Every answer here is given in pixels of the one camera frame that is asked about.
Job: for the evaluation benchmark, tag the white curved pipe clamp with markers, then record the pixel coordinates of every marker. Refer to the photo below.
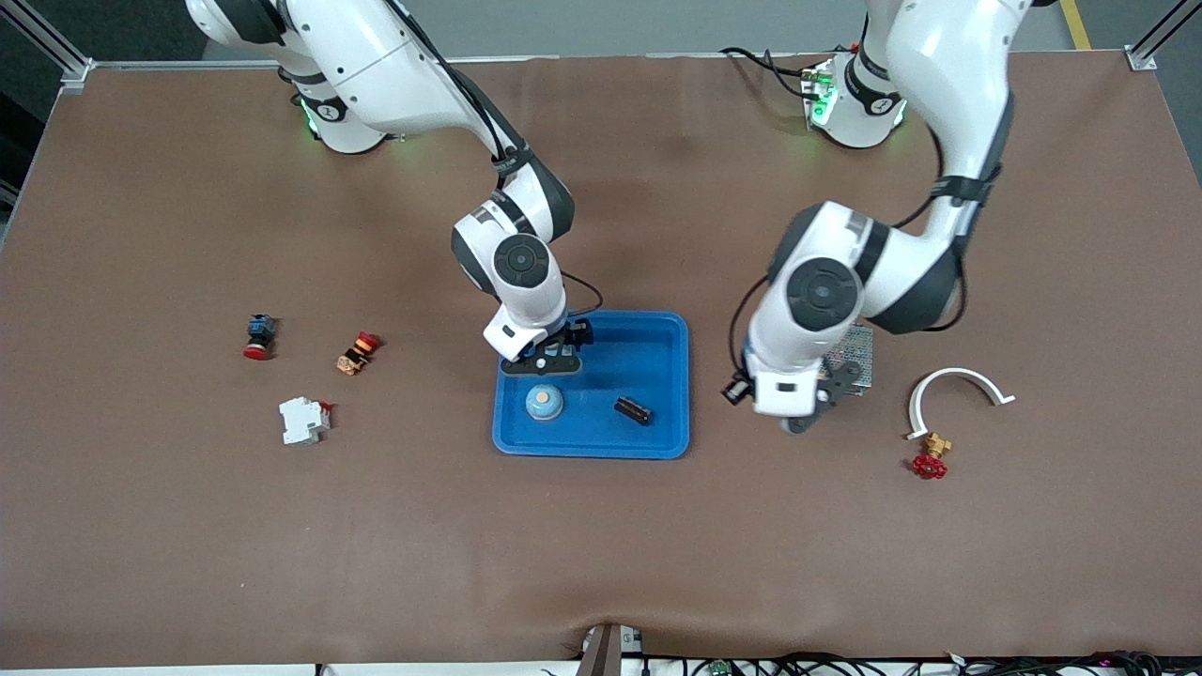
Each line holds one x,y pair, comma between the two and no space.
958,373

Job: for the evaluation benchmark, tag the brass valve red handwheel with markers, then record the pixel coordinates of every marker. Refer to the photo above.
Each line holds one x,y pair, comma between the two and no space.
930,466

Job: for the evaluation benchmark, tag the black cylindrical capacitor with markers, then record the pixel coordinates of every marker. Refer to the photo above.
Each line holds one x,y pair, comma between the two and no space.
633,410

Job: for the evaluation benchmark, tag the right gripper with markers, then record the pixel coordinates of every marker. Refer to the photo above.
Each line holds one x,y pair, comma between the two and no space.
578,333

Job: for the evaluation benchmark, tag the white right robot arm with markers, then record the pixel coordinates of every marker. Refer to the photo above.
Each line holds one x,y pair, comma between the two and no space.
376,66

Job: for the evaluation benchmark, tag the red yellow selector switch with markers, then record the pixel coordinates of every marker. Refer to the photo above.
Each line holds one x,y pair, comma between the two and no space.
357,354

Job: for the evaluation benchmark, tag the metal mesh power supply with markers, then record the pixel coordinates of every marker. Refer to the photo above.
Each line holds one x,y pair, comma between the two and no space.
859,352

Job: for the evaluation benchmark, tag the blue plastic tray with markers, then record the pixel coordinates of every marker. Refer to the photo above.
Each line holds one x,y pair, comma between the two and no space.
639,347

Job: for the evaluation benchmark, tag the aluminium frame corner bracket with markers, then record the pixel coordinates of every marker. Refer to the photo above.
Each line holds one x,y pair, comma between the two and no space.
77,75
1141,58

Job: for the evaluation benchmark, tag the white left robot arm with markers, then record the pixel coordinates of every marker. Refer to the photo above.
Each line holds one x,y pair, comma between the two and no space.
948,66

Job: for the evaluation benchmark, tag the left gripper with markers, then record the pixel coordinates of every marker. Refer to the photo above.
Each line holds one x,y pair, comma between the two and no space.
730,388

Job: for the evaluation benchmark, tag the small green circuit board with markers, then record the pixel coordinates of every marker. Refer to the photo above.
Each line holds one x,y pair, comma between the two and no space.
719,668

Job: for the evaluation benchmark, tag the brown table cover sheet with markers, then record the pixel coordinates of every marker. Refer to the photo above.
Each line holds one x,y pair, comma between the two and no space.
601,545

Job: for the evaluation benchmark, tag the red push button blue body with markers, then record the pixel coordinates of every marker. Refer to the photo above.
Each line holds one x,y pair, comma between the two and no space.
260,330

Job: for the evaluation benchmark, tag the white circuit breaker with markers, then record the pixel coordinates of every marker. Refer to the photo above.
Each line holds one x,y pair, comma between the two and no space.
302,421

